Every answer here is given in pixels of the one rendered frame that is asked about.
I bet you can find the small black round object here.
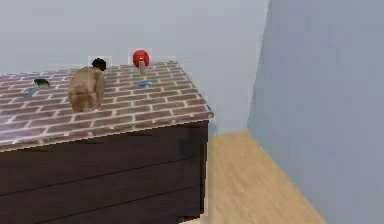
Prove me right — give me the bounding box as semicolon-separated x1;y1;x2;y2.
91;57;108;72

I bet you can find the dark cabinet with brick top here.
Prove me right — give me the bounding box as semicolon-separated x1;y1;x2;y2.
0;60;215;224

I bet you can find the red ball on tan stand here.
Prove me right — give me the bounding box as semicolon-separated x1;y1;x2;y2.
132;49;150;76

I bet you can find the dark grey ladle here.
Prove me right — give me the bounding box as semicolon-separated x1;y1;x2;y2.
23;78;51;101

